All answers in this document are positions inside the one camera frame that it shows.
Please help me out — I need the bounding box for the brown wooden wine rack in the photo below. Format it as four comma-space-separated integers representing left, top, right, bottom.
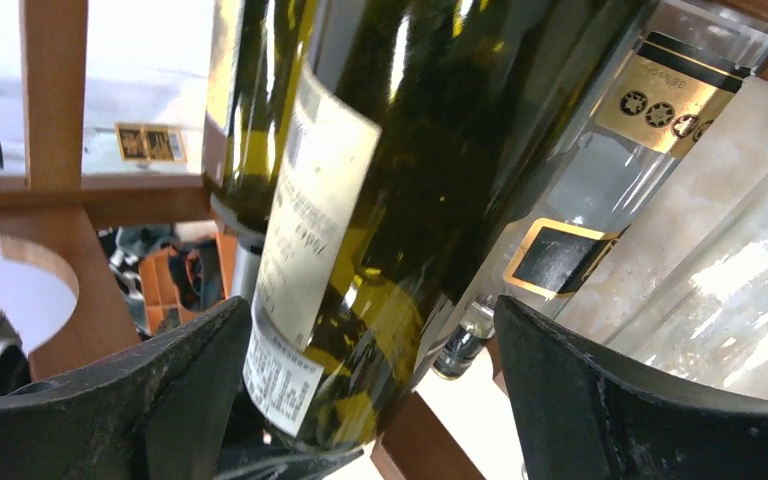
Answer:
0, 0, 768, 480

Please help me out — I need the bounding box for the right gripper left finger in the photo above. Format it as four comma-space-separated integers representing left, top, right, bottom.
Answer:
0, 297, 251, 479

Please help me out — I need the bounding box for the clear square spirit bottle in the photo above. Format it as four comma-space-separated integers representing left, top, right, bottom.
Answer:
0, 123, 201, 174

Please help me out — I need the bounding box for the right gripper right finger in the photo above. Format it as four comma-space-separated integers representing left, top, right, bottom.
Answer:
494, 296, 768, 480

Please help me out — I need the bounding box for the black rolled sock top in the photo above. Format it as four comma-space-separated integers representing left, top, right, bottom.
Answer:
168, 238, 224, 313

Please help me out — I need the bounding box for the dark green wine bottle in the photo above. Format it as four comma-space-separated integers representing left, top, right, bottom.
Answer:
202, 0, 317, 300

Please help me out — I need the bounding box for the orange wooden compartment tray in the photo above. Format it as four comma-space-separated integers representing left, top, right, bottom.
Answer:
135, 233, 236, 336

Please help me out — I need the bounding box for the slim clear glass bottle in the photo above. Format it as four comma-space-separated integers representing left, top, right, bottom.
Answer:
606, 173, 768, 400

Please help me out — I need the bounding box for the dark wine bottle black cap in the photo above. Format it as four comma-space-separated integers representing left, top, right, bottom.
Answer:
243, 1, 654, 453

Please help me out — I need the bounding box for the zebra striped cloth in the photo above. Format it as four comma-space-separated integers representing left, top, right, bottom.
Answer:
97, 224, 178, 328

